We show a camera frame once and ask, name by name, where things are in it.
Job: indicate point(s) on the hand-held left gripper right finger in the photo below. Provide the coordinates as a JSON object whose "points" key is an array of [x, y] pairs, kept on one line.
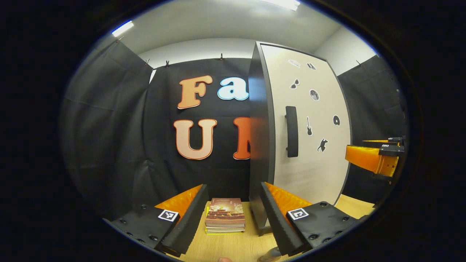
{"points": [[276, 222]]}

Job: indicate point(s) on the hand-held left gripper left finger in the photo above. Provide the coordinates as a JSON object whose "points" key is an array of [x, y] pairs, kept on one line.
{"points": [[189, 218]]}

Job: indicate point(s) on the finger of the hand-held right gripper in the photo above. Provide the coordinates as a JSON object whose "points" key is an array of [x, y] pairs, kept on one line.
{"points": [[395, 140], [362, 156]]}

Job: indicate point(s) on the silver bottle with pink label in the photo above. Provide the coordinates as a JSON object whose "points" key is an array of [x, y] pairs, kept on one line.
{"points": [[271, 254]]}

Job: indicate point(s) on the grey cabinet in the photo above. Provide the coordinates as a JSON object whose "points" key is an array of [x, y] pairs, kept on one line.
{"points": [[260, 145]]}

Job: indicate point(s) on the book with brown cover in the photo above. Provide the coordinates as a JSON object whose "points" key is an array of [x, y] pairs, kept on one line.
{"points": [[225, 213]]}

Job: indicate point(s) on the book with white pages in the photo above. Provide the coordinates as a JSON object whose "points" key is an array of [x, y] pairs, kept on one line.
{"points": [[225, 228]]}

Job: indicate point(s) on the black backdrop cloth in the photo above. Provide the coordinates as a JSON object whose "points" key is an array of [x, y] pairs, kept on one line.
{"points": [[156, 163]]}

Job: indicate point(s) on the ceiling light panel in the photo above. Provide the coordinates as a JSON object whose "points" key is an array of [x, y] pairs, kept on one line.
{"points": [[282, 3]]}

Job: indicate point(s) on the ceiling light strip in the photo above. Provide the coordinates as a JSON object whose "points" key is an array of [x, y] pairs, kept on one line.
{"points": [[123, 28]]}

